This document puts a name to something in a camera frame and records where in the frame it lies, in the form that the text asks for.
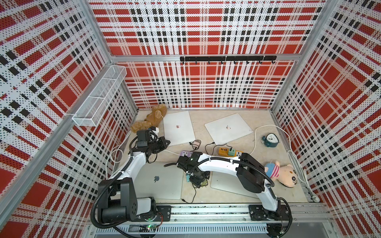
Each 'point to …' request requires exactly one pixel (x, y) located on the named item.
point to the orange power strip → (224, 151)
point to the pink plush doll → (286, 175)
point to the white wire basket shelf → (91, 111)
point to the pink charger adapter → (196, 143)
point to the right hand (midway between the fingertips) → (204, 179)
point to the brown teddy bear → (152, 119)
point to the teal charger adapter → (187, 177)
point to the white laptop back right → (227, 129)
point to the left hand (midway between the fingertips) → (172, 141)
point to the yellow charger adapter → (204, 182)
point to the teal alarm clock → (271, 140)
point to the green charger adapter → (231, 152)
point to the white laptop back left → (178, 128)
